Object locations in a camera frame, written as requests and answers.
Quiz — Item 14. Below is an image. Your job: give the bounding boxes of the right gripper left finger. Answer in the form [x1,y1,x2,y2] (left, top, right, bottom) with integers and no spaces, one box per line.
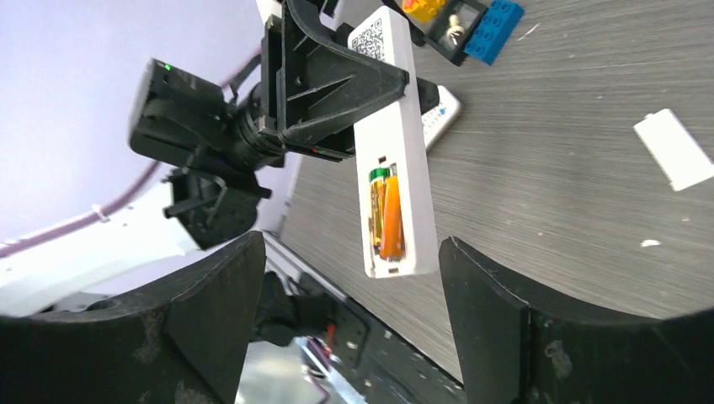
[1,231,265,403]

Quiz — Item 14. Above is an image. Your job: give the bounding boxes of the short white remote control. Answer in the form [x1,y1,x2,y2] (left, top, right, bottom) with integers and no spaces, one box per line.
[422,85,462,152]

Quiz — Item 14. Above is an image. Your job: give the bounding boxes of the blue lego brick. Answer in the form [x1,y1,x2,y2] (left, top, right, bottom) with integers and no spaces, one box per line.
[464,0,525,66]

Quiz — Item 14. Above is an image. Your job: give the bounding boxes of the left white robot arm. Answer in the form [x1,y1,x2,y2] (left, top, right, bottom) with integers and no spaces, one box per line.
[1,1,439,316]

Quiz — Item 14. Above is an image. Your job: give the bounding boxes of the orange toy block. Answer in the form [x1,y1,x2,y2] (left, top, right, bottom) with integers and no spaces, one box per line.
[401,0,446,23]

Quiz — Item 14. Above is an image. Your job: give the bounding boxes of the long white remote control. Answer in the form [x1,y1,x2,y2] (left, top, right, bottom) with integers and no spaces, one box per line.
[348,6,439,279]

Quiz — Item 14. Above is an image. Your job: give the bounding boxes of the black square tray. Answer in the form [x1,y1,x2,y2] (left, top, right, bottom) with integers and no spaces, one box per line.
[425,0,488,66]

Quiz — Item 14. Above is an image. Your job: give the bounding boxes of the orange battery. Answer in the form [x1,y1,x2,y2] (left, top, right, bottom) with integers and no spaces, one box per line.
[380,175,404,261]

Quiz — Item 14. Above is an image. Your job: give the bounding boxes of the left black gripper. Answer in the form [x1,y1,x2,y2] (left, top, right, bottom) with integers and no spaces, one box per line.
[234,1,440,167]

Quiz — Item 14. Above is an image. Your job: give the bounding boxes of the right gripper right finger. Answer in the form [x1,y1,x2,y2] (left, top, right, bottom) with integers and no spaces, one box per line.
[439,237,713,403]

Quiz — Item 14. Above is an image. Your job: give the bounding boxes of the white battery cover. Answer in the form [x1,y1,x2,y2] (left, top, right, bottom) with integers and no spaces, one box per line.
[633,109,713,192]

